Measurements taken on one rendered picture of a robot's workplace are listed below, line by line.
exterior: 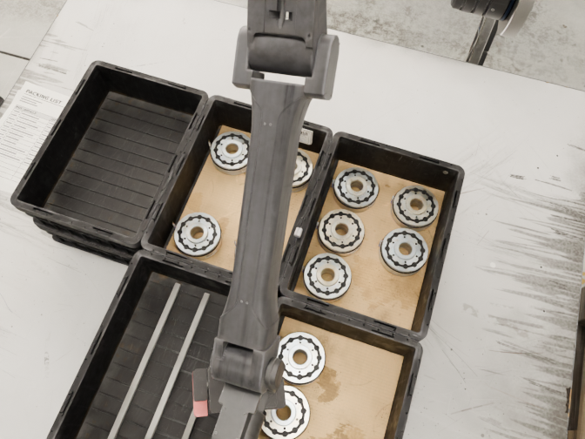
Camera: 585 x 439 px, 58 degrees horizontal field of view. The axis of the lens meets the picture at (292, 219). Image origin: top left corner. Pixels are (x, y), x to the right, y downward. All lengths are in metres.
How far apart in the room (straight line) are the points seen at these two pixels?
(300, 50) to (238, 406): 0.43
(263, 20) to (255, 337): 0.35
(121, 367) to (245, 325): 0.57
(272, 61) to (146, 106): 0.83
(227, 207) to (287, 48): 0.69
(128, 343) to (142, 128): 0.52
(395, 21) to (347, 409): 2.00
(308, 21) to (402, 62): 1.09
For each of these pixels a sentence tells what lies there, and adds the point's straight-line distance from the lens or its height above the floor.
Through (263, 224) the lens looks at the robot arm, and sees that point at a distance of 0.61.
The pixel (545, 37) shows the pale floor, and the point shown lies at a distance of 2.89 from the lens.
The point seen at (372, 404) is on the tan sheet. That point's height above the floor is 0.83.
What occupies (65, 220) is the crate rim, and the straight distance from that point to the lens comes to 1.20.
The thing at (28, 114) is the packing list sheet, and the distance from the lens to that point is 1.66.
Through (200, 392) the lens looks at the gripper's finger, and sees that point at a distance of 0.85.
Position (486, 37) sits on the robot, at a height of 0.67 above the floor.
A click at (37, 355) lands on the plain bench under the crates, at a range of 1.39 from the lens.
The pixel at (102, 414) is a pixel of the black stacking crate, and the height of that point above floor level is 0.83.
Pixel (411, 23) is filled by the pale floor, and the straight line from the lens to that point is 2.73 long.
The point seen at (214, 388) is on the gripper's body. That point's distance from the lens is 0.83.
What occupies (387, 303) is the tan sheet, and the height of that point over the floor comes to 0.83.
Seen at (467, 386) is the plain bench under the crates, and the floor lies 0.70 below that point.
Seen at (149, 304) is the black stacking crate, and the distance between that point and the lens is 1.19.
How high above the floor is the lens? 1.95
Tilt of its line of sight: 67 degrees down
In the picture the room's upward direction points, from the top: 2 degrees clockwise
